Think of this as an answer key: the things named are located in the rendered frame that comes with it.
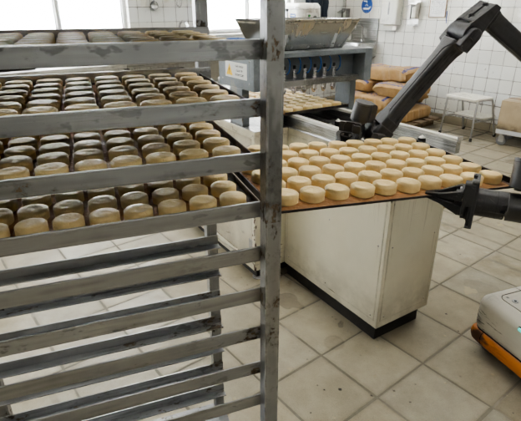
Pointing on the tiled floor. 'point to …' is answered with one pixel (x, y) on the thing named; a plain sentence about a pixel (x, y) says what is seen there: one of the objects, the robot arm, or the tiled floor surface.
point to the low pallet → (424, 121)
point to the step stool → (471, 110)
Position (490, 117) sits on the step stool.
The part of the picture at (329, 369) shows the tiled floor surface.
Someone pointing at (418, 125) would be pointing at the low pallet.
